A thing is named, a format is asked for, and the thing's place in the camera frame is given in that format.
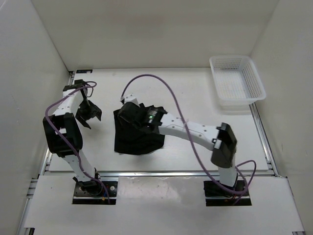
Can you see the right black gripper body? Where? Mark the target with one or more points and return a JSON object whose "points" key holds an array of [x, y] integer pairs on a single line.
{"points": [[135, 128]]}

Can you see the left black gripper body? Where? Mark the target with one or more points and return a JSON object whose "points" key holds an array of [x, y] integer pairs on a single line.
{"points": [[84, 109]]}

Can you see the black shorts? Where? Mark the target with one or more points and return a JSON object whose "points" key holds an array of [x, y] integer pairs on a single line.
{"points": [[129, 140]]}

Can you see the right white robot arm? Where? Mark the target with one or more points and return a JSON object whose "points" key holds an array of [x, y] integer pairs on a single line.
{"points": [[220, 140]]}

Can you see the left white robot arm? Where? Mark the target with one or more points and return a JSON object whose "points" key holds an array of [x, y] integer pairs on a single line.
{"points": [[64, 137]]}

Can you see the white perforated plastic basket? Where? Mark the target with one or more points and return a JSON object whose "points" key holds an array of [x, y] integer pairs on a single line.
{"points": [[236, 80]]}

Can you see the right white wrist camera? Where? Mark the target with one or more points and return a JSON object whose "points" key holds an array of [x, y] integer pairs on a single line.
{"points": [[129, 101]]}

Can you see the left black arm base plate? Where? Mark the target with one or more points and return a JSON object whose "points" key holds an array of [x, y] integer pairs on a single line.
{"points": [[98, 197]]}

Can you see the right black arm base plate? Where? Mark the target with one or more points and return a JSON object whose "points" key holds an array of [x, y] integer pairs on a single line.
{"points": [[217, 197]]}

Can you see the aluminium table frame rail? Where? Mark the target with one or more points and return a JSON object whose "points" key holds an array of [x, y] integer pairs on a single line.
{"points": [[162, 193]]}

